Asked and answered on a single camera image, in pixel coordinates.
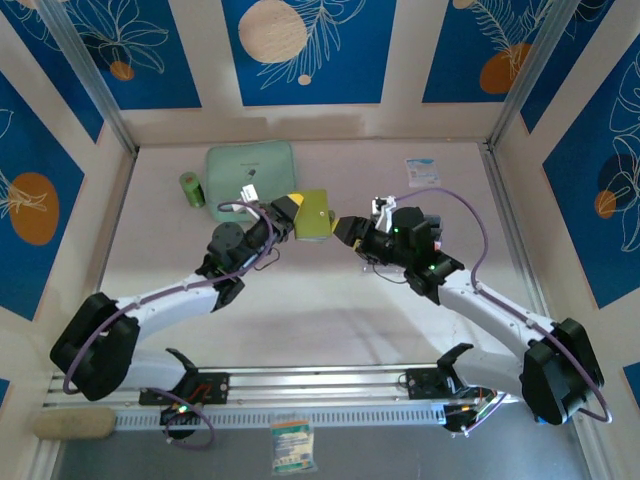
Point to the green card holder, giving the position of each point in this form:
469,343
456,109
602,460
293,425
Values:
315,217

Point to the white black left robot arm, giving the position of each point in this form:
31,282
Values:
165,302

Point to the mint green zip pouch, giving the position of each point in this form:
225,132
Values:
250,170

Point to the white blue surgical mask packet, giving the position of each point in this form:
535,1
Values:
423,172

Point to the green cylindrical can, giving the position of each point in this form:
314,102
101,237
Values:
192,190

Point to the green white sachet packet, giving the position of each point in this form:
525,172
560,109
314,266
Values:
292,447

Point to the beige foam block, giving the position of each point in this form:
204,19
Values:
75,424

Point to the aluminium table side rail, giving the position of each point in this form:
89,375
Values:
518,250

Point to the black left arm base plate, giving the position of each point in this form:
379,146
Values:
215,385

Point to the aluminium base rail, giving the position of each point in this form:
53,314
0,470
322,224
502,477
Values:
310,382

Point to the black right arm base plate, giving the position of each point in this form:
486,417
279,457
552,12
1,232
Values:
420,382

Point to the aluminium frame post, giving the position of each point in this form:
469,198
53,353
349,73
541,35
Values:
534,65
85,65

